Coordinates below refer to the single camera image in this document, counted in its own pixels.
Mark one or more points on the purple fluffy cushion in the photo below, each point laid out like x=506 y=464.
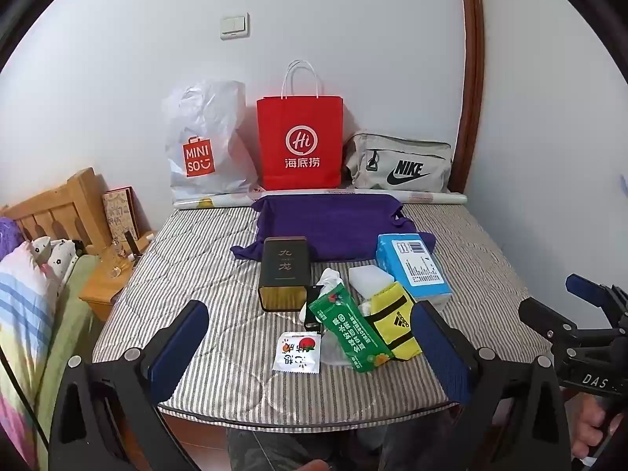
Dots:
x=10 y=235

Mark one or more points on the wooden headboard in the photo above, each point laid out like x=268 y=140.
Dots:
x=59 y=206

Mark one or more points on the small white red packet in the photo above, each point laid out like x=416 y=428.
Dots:
x=296 y=352

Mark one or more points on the colourful striped blanket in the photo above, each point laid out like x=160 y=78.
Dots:
x=22 y=314

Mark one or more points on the person's right hand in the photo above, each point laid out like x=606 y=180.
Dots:
x=593 y=427

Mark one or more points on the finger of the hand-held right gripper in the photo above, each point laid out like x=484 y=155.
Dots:
x=544 y=316
x=586 y=285

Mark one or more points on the large white sock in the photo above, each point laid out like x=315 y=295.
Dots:
x=327 y=277

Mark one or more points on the purple cloth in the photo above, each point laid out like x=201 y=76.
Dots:
x=333 y=225

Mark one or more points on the grey waist bag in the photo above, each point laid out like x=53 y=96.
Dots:
x=397 y=164

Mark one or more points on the wooden nightstand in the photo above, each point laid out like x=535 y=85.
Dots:
x=100 y=289

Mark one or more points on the patterned notebook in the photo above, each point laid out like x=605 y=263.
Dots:
x=120 y=216

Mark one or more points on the striped bed mattress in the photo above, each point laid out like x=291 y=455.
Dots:
x=221 y=314

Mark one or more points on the spotted white pillow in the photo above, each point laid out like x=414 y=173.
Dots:
x=59 y=260

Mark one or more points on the red paper bag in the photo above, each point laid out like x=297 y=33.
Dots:
x=299 y=147

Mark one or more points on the green bed sheet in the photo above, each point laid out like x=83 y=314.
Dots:
x=68 y=314

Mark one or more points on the wooden door frame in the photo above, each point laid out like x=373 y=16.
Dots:
x=471 y=73

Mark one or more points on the dark green tin box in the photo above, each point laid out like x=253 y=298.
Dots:
x=284 y=267

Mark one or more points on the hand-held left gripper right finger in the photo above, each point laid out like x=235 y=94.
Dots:
x=446 y=360

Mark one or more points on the wall switch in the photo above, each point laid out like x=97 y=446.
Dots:
x=234 y=26

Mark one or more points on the white foam block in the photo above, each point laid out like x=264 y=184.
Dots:
x=368 y=279

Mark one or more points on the clear glass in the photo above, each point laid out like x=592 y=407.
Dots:
x=117 y=261

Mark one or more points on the white plastic shopping bag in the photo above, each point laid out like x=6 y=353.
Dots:
x=206 y=147

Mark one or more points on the rolled printed paper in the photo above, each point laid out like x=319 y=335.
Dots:
x=431 y=198

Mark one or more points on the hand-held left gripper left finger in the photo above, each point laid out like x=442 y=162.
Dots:
x=179 y=351

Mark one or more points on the blue tissue pack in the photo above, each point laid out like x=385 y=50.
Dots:
x=414 y=265

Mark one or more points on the yellow Adidas pouch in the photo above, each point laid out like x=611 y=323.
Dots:
x=395 y=321

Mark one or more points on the person's legs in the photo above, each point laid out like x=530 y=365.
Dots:
x=294 y=446

